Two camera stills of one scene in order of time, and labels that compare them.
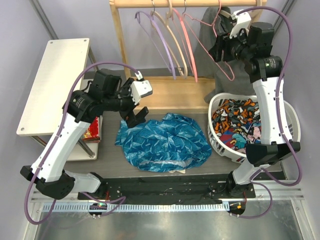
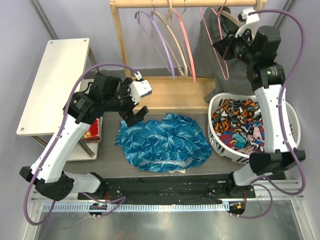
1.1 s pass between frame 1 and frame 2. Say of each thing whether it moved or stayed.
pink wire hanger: moved
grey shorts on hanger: stayed
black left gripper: stayed
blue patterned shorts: stayed
